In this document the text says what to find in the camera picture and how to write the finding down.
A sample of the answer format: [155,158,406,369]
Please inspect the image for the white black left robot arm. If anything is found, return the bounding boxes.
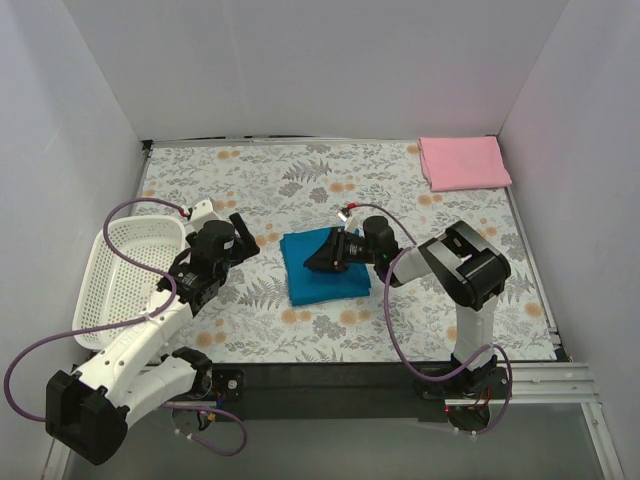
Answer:
[45,212,260,465]

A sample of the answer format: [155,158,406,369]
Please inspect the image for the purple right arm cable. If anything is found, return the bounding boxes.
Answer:
[339,201,512,436]

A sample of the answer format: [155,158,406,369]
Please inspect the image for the aluminium table frame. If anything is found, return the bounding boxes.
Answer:
[45,141,623,479]

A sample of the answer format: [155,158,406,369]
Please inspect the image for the floral patterned table mat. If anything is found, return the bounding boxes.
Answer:
[135,142,555,363]

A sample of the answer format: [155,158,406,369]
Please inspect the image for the teal blue t shirt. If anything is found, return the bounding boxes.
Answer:
[280,228,371,307]

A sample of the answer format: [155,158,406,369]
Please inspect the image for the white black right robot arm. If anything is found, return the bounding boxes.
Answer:
[304,216,511,399]

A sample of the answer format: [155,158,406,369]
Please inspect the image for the white perforated plastic basket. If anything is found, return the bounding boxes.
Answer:
[72,215,186,330]

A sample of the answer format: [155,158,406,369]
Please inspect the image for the folded pink t shirt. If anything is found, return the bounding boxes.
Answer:
[419,136,512,192]

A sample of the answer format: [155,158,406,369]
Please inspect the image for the black front mounting rail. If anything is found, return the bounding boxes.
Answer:
[154,360,519,424]

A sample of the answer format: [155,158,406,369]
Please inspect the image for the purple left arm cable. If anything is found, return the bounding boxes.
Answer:
[3,197,249,457]

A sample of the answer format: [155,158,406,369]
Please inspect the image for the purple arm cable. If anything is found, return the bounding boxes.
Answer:
[339,201,512,436]
[3,197,249,457]

